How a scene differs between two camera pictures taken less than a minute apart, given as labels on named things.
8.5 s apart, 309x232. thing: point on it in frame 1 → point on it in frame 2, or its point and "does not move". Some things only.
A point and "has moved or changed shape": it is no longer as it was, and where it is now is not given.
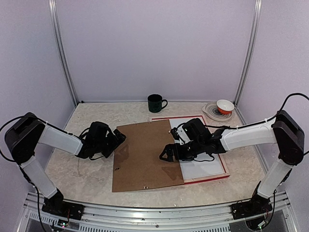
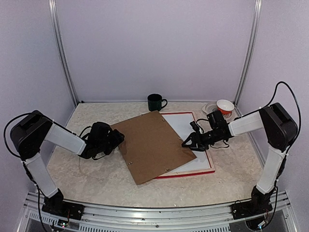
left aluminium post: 53,6 does not move
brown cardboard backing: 137,164 has moved or changed shape
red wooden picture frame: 193,170 → 205,146
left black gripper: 107,154 does not move
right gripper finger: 170,150 → 195,137
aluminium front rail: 33,217 does not move
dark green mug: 155,103 does not move
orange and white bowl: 225,107 does not move
